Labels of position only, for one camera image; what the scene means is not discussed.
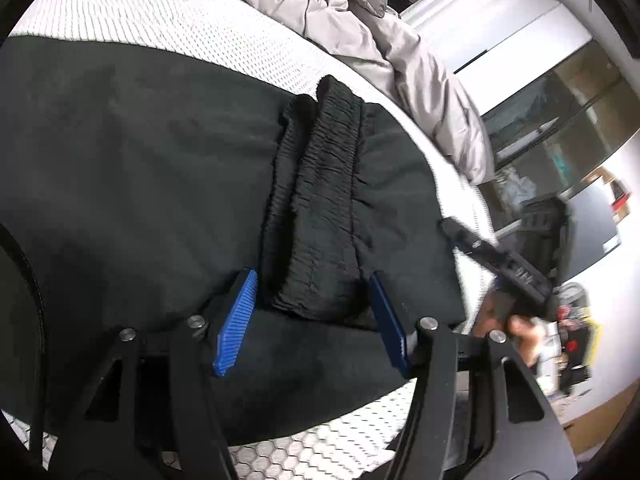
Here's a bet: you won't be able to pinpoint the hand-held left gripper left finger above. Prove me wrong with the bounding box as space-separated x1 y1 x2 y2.
50 268 259 480

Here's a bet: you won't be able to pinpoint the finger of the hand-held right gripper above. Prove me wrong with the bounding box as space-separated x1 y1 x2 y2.
439 216 503 267

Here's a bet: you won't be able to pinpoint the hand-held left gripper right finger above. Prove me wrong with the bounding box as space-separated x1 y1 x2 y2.
368 270 579 480

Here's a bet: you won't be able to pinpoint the black pants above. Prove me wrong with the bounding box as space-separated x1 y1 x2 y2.
0 35 469 449

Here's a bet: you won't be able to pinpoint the person's right hand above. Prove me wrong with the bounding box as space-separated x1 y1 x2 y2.
472 287 544 367

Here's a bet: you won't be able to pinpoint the dark chair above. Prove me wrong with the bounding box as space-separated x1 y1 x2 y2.
519 185 624 287

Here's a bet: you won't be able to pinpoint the cardboard box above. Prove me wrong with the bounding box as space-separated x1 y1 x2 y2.
582 167 634 224

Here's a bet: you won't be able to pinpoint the grey duvet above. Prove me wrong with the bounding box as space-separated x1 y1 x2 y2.
50 0 497 187

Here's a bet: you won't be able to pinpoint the dark wardrobe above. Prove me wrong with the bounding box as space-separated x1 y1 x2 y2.
479 39 640 202

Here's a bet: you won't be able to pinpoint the white honeycomb mattress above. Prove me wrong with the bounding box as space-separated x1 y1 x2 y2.
0 0 497 480

